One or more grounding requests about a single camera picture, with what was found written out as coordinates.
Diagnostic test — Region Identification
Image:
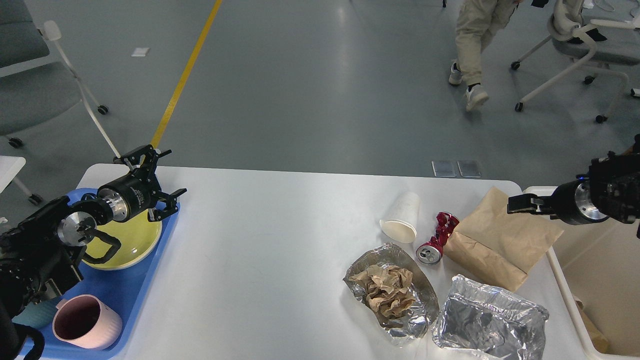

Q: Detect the white paper cup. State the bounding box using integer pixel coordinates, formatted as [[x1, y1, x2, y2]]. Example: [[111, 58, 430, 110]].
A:
[[379, 191, 421, 244]]

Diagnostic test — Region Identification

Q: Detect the crushed red soda can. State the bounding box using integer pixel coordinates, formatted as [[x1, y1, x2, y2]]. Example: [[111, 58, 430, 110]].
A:
[[415, 211, 460, 265]]

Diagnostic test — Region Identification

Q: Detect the pink ribbed mug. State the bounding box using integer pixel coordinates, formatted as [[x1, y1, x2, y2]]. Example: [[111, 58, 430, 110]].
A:
[[51, 294, 123, 351]]

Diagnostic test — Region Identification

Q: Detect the grey office chair left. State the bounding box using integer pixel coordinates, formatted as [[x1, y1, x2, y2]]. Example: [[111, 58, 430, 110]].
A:
[[0, 0, 121, 157]]

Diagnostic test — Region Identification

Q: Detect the crumpled aluminium foil sheet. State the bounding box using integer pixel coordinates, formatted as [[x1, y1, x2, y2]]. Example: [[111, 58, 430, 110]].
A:
[[432, 274, 550, 360]]

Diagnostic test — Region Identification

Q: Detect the white office chair right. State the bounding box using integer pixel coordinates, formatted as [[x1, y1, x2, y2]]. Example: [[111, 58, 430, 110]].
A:
[[510, 0, 640, 124]]

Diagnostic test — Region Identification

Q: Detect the blue plastic tray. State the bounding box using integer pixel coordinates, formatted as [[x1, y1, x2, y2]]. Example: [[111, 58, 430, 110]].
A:
[[37, 214, 178, 360]]

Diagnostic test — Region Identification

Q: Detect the foil tray with paper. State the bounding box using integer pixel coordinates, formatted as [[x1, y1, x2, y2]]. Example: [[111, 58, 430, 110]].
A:
[[343, 243, 441, 347]]

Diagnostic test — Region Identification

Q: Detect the beige plastic bin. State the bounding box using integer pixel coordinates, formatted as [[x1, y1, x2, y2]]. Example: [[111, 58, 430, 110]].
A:
[[522, 186, 640, 356]]

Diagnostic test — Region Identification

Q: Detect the brown paper bag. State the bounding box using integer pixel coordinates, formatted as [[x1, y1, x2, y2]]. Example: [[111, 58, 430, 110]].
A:
[[443, 187, 564, 292]]

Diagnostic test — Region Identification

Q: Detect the person in khaki trousers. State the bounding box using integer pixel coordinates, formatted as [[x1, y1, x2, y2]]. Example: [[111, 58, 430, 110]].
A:
[[448, 0, 521, 112]]

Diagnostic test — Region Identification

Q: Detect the yellow plastic plate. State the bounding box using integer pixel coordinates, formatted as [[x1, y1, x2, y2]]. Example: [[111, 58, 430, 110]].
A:
[[82, 212, 163, 271]]

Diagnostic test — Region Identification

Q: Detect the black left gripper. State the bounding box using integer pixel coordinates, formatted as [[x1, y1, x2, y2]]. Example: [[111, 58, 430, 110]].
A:
[[97, 145, 188, 223]]

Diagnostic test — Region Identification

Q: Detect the brown paper in bin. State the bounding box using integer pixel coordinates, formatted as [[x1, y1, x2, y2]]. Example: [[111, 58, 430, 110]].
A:
[[573, 296, 610, 354]]

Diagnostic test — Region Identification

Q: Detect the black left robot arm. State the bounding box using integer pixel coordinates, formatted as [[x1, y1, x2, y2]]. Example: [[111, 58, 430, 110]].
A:
[[0, 145, 186, 360]]

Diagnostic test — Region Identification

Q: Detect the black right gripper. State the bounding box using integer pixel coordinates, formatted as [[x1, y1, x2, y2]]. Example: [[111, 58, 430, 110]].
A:
[[507, 180, 610, 225]]

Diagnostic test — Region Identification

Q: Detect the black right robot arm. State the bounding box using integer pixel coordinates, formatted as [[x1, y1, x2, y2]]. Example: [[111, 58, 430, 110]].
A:
[[506, 134, 640, 225]]

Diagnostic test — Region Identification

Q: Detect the white side table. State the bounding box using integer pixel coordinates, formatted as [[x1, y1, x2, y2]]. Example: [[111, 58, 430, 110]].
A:
[[0, 155, 43, 206]]

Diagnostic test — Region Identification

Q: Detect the teal yellow mug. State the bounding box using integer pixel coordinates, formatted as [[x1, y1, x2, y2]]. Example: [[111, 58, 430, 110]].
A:
[[13, 297, 61, 330]]

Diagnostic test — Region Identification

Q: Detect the crumpled brown paper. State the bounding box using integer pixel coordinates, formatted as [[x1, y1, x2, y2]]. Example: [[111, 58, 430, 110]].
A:
[[347, 264, 416, 320]]

